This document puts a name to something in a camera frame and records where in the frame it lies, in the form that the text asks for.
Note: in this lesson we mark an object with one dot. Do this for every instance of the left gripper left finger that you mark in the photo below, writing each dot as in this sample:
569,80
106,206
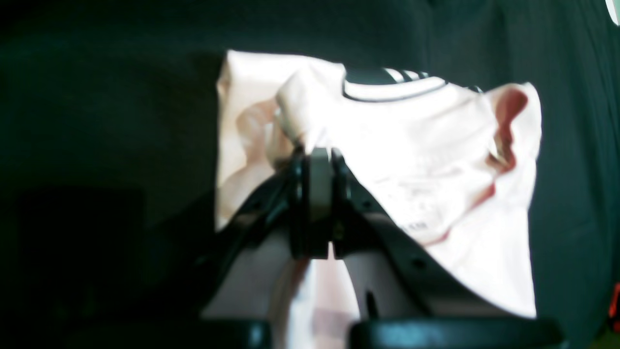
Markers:
233,273

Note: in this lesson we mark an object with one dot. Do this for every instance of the black table cloth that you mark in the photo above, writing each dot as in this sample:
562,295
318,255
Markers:
113,102

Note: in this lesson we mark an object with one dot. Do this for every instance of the red black clamp bottom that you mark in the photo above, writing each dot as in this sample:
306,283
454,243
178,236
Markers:
613,313

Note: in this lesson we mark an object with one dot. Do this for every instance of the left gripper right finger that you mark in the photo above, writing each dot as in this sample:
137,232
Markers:
393,276

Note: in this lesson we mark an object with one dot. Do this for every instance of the pink T-shirt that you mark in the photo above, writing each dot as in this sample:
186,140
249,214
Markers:
453,167

